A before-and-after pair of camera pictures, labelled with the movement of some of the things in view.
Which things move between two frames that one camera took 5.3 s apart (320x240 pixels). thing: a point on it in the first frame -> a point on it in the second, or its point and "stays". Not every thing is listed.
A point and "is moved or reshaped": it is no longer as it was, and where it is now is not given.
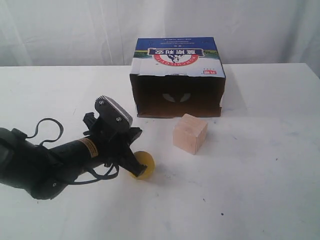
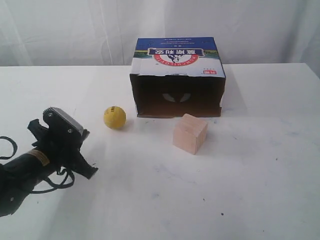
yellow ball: [145, 158] is moved or reshaped
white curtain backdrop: [92, 33] stays
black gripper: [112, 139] -> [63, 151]
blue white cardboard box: [171, 77] stays
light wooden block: [189, 133] stays
